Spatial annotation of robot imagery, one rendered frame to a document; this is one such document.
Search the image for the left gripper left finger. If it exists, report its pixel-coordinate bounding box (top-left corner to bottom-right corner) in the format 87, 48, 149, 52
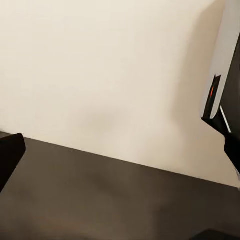
0, 133, 26, 193

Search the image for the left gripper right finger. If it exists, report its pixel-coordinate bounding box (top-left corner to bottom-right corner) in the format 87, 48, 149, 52
224, 133, 240, 173

